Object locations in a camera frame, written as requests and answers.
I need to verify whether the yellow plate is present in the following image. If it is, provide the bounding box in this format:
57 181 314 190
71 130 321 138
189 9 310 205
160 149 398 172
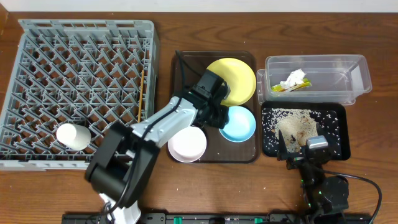
206 58 256 106

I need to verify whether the light blue bowl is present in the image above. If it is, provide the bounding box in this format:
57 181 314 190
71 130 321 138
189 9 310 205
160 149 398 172
219 106 256 142

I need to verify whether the white paper napkin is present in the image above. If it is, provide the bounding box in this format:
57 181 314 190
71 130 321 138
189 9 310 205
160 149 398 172
280 69 306 88

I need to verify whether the white cup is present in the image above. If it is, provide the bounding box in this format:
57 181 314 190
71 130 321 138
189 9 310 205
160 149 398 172
56 123 91 151

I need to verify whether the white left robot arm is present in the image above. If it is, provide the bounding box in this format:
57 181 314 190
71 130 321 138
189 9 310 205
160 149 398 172
85 70 231 223

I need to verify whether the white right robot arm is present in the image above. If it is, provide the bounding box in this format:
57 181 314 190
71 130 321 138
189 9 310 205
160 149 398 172
277 124 349 223

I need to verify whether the clear plastic waste bin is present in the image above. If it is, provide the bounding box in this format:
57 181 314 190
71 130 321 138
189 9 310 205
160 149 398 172
257 54 373 105

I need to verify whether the grey dishwasher rack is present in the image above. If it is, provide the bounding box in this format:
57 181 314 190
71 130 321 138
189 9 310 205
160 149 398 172
1 20 160 171

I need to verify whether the black tray with rice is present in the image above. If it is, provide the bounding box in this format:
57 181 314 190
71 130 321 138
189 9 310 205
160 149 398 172
261 101 351 161

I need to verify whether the green yellow wrapper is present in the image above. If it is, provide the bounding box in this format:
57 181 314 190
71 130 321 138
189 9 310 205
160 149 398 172
271 78 312 92

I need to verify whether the pink white bowl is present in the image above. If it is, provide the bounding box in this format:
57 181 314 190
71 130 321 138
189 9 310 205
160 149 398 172
167 126 207 163

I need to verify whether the dark brown serving tray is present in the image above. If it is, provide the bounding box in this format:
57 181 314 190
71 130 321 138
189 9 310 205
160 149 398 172
180 51 260 164

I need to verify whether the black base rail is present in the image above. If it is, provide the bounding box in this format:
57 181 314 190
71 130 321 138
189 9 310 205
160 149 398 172
61 212 371 224

